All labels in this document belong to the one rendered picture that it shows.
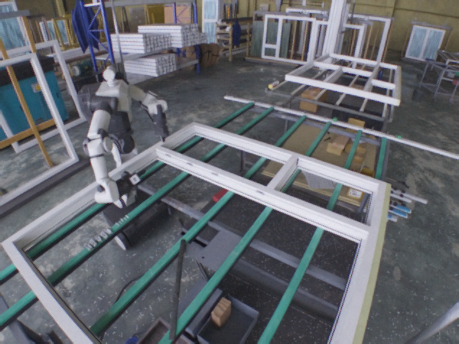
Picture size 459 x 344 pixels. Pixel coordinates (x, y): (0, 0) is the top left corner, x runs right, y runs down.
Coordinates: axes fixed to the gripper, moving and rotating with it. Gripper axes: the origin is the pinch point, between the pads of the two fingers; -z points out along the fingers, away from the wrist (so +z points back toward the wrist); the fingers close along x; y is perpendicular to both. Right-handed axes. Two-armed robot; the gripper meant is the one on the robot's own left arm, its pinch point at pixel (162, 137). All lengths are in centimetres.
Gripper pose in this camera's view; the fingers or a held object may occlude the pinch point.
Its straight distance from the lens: 180.3
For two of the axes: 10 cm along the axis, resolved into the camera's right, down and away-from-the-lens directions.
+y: 5.4, -5.0, 6.8
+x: 8.4, 3.2, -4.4
